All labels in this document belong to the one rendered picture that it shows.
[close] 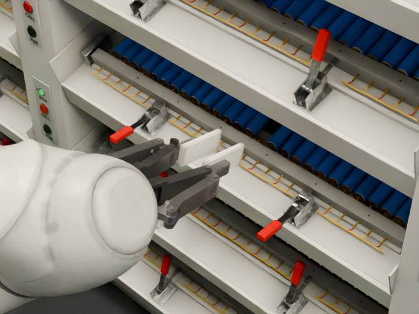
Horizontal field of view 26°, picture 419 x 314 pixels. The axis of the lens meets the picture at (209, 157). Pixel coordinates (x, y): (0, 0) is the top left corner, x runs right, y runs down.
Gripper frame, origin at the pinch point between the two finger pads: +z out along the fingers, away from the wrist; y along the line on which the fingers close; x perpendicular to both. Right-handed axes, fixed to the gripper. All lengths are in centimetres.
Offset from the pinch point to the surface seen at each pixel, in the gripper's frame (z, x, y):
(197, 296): 19.7, 43.3, 12.0
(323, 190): 10.9, 3.8, -10.4
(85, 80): 8.7, 7.9, 32.5
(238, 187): 7.8, 8.4, 0.4
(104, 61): 10.3, 4.2, 30.5
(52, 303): 11, 59, 38
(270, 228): 2.4, 6.8, -9.2
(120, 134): 1.7, 7.1, 17.4
